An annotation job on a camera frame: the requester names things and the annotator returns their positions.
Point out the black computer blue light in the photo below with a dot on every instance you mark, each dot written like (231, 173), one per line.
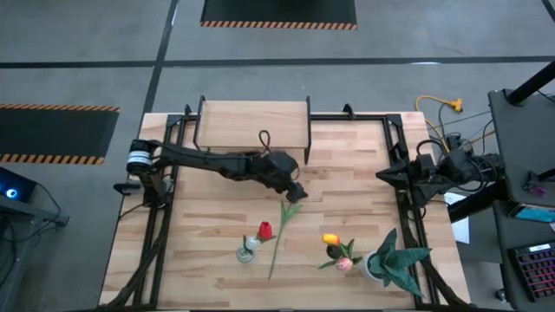
(15, 186)

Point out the wooden shelf black frame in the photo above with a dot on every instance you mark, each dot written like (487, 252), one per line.
(251, 123)

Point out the ribbed clear glass vase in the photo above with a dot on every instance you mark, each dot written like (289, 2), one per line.
(243, 258)

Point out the dark metal side stand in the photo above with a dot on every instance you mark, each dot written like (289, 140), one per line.
(26, 211)

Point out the green plant white pot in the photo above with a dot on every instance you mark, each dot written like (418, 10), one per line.
(396, 260)

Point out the dark maroon tulip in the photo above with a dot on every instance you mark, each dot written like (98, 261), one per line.
(277, 247)
(334, 251)

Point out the black desk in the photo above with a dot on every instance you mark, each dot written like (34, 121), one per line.
(524, 143)

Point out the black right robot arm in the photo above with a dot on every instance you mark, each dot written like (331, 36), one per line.
(464, 167)

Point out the pink yellow tulip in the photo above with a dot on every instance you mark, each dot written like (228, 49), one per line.
(344, 264)

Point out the black table frame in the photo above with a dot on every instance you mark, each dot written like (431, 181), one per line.
(355, 117)

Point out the white paper sheet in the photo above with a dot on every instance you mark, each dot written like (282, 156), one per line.
(461, 229)

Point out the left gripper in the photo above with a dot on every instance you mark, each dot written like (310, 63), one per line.
(277, 169)

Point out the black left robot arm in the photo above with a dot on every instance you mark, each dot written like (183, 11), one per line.
(199, 159)

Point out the black mat hazard stripes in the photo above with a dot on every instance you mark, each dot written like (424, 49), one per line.
(52, 130)
(277, 11)

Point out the red tulip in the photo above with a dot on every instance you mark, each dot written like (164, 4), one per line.
(265, 231)

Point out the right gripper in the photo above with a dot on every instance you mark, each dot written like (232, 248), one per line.
(422, 173)

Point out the smartphone teal screen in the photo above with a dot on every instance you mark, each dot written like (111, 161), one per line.
(535, 213)

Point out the keyboard colourful keys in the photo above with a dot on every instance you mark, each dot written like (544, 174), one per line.
(537, 273)

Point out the small purple object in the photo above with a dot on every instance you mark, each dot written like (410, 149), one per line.
(539, 190)

